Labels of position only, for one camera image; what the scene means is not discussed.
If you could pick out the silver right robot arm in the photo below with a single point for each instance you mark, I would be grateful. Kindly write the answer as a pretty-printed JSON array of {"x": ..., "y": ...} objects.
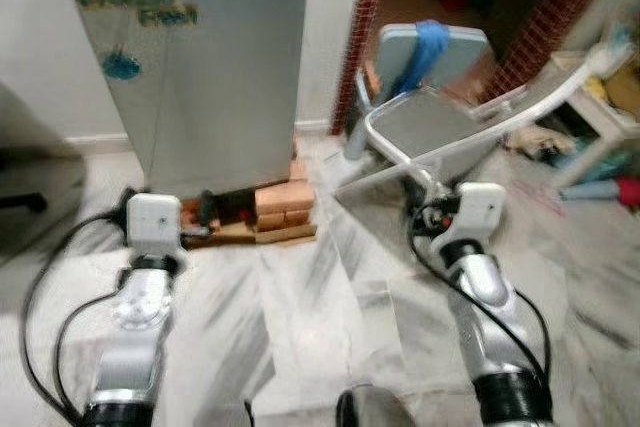
[{"x": 490, "y": 307}]

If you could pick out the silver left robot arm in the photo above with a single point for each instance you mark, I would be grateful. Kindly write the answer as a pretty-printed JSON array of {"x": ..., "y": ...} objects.
[{"x": 140, "y": 317}]

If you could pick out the blue fridge magnet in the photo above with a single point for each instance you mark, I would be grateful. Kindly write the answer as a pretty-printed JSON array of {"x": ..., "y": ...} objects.
[{"x": 121, "y": 65}]

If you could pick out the silver fridge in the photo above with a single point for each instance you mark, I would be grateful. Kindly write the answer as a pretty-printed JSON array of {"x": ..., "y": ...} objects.
[{"x": 230, "y": 77}]

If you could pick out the wooden plank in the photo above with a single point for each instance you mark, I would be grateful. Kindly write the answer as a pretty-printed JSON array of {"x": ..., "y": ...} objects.
[{"x": 270, "y": 235}]

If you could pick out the red brick stack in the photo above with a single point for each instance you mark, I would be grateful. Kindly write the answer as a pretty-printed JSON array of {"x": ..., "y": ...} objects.
[{"x": 285, "y": 202}]

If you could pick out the pale blue plastic chair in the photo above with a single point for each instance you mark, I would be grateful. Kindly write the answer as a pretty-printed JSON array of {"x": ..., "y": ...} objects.
[{"x": 430, "y": 127}]

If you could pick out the red and blue bundle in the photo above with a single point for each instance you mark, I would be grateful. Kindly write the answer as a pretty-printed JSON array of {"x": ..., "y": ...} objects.
[{"x": 615, "y": 192}]

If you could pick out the blue cloth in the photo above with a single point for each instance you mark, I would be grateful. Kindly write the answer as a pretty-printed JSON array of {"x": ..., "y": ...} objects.
[{"x": 425, "y": 52}]

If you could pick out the white cluttered shelf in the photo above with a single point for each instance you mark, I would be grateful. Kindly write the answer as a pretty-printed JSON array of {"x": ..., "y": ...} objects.
[{"x": 610, "y": 97}]

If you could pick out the silver left robot leg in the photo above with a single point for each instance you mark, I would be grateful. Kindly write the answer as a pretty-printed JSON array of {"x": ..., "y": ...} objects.
[{"x": 225, "y": 415}]

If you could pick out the silver robot leg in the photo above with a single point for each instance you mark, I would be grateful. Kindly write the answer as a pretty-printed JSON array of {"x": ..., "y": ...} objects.
[
  {"x": 225, "y": 415},
  {"x": 372, "y": 409}
]

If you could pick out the silver right robot leg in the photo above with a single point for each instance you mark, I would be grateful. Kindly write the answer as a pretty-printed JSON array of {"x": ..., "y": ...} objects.
[{"x": 372, "y": 409}]

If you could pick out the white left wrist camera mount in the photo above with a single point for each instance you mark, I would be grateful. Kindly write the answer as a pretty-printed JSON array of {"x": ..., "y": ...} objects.
[{"x": 155, "y": 222}]

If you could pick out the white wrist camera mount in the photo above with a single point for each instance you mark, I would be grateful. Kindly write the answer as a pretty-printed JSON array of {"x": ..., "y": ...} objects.
[
  {"x": 155, "y": 222},
  {"x": 482, "y": 212}
]

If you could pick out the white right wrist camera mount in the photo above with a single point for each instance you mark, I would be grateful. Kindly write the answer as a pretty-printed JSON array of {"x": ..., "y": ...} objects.
[{"x": 482, "y": 212}]

